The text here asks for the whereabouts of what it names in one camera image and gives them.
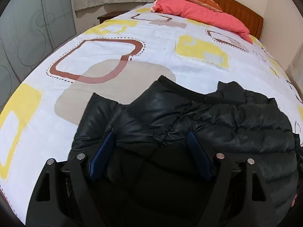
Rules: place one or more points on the dark wooden nightstand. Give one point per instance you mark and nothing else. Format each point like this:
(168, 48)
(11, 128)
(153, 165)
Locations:
(108, 16)

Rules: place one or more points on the orange patterned cushion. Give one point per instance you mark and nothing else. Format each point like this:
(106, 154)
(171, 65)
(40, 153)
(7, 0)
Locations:
(210, 4)

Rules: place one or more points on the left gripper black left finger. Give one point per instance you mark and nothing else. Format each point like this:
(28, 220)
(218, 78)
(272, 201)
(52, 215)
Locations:
(75, 192)

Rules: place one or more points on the patterned white bed sheet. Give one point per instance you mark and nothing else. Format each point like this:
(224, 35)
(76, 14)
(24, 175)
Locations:
(119, 59)

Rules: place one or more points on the coral red pillow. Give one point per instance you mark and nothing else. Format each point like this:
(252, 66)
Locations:
(189, 10)

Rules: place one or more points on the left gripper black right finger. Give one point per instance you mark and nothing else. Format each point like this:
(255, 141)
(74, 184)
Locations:
(236, 192)

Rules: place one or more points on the black puffer jacket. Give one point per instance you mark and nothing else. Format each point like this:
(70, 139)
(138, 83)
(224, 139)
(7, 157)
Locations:
(146, 161)

